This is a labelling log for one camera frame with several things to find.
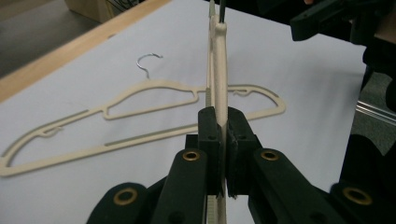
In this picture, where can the light wooden desk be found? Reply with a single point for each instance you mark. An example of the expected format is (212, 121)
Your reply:
(90, 9)

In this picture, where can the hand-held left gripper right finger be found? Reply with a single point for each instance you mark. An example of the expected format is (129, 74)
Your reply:
(274, 186)

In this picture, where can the beige hanger with metal hook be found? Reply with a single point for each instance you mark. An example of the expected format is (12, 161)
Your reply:
(155, 84)

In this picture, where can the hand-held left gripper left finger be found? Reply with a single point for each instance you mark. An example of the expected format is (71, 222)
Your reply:
(190, 186)

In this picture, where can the aluminium rail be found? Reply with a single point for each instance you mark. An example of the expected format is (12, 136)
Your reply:
(376, 112)

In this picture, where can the white table sheet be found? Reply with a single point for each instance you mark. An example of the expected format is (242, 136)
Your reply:
(93, 193)

